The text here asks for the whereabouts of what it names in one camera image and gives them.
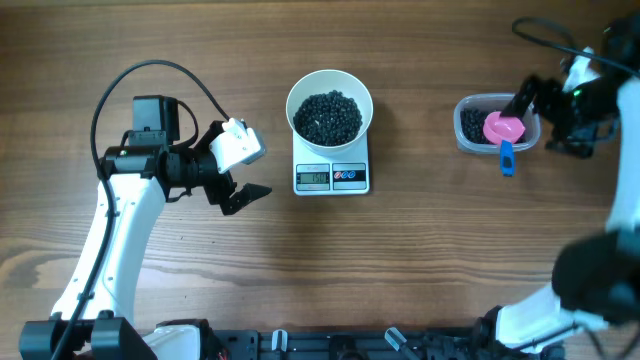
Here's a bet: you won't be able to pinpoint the pink scoop blue handle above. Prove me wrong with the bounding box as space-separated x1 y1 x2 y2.
483 111 526 177

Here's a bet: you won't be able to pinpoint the black beans in container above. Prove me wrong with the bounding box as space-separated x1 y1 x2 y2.
460 108 495 145

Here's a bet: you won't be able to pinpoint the white bowl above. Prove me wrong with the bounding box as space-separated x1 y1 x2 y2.
286 69 374 153

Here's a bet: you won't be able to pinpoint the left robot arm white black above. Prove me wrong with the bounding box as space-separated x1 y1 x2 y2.
19 95 271 359

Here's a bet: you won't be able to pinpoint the black beans in bowl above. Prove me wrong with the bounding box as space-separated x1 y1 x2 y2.
293 90 363 147

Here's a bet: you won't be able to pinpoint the clear plastic container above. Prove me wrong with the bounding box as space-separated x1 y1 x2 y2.
453 93 541 155

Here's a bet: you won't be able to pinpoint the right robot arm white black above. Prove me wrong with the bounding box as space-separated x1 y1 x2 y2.
492 12 639 353

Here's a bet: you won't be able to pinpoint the black mounting rail base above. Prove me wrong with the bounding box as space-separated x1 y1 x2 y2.
144 313 566 360

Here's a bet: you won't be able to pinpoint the white digital kitchen scale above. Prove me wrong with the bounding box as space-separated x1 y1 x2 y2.
293 134 370 196

